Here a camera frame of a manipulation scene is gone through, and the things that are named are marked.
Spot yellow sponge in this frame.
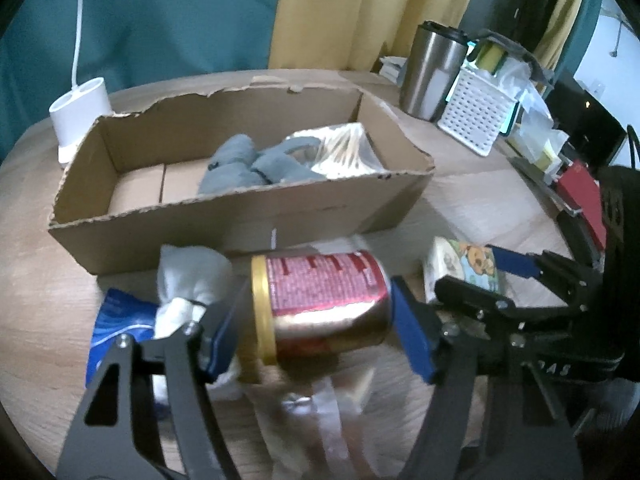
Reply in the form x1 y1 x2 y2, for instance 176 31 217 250
475 42 506 71

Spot red box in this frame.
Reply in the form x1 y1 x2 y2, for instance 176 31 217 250
556 160 608 253

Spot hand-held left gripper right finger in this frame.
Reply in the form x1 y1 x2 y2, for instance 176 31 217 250
390 275 586 480

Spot crumpled clear plastic bags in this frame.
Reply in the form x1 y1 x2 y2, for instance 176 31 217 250
495 57 571 161

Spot yellow notepad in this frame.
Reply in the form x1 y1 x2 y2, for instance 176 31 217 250
532 142 566 171

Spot white desk lamp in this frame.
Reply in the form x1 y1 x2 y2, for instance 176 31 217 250
48 0 113 164

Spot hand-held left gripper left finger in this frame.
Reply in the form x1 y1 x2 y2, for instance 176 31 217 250
55 277 251 480

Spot steel travel tumbler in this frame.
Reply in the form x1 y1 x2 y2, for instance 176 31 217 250
398 21 471 122

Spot cartoon print tissue packet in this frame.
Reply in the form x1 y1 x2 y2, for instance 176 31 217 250
422 236 501 306

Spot red and gold can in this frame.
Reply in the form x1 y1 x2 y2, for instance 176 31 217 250
250 249 396 366

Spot torn cardboard box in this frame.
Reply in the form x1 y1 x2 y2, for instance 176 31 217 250
47 80 436 276

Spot white perforated basket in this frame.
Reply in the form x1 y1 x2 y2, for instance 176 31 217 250
437 67 518 156

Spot grey socks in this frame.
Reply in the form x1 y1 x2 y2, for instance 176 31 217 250
197 133 326 196

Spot stack of papers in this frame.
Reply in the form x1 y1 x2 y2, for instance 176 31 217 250
377 55 408 83

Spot dark grey curtain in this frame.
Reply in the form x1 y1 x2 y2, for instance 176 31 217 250
465 0 543 56

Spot blue tissue packet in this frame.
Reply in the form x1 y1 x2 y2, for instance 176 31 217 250
85 287 171 421

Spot narrow yellow curtain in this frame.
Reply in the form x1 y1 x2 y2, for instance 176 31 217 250
532 0 606 68

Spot teal curtain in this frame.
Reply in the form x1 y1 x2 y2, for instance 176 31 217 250
0 0 291 156

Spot white sock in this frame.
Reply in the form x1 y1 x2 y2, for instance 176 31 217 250
152 245 241 396

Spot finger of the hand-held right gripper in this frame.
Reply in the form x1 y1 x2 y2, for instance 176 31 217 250
434 275 576 333
485 244 601 291

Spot black monitor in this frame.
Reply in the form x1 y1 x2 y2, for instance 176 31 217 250
545 77 628 166

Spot cotton swab pack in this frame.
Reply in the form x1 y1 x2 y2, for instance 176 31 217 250
285 122 388 181

